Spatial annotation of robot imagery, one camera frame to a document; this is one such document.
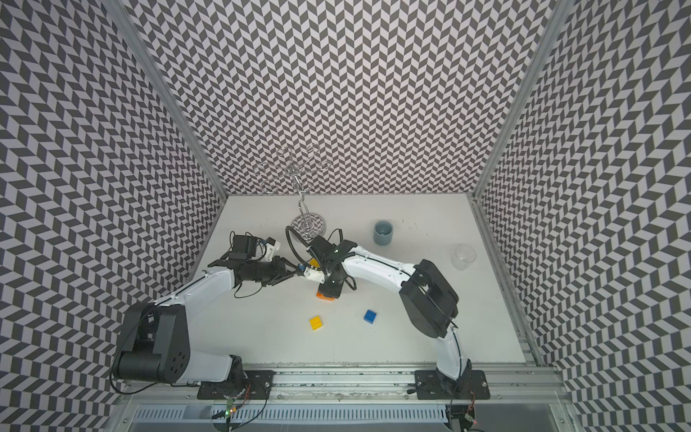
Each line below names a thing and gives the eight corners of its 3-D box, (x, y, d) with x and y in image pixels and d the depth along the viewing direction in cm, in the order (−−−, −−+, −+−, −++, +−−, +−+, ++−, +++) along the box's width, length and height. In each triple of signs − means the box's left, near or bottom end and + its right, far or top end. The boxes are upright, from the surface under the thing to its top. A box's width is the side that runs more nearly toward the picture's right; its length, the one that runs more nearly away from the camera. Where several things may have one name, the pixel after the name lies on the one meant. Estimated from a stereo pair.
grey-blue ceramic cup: (374, 246, 102) (374, 239, 99) (373, 227, 108) (373, 220, 104) (392, 246, 102) (394, 239, 99) (391, 228, 108) (392, 220, 104)
